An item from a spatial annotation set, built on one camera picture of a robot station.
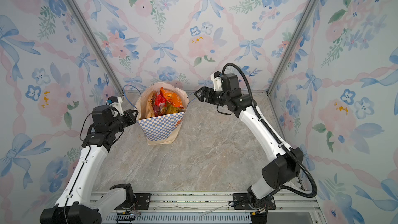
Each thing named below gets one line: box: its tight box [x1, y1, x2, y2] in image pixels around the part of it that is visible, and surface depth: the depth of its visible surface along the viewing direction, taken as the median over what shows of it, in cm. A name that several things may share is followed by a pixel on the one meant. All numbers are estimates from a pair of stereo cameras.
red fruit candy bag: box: [152, 88, 168, 117], surface depth 85 cm
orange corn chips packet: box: [159, 86, 186, 109], surface depth 87 cm
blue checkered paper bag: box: [136, 82, 190, 145], surface depth 82 cm
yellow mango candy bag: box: [164, 103, 182, 115], surface depth 90 cm
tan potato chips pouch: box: [145, 90, 157, 119], surface depth 80 cm
